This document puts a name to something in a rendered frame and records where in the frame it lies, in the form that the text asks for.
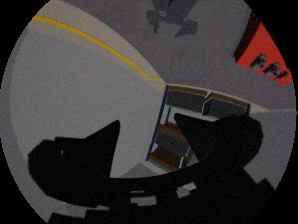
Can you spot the red rectangular deck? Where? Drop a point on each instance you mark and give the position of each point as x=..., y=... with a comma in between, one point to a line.
x=257, y=51

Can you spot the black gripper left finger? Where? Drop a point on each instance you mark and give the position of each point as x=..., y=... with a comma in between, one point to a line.
x=97, y=149

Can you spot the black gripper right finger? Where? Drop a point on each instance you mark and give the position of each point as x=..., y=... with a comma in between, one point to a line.
x=201, y=134

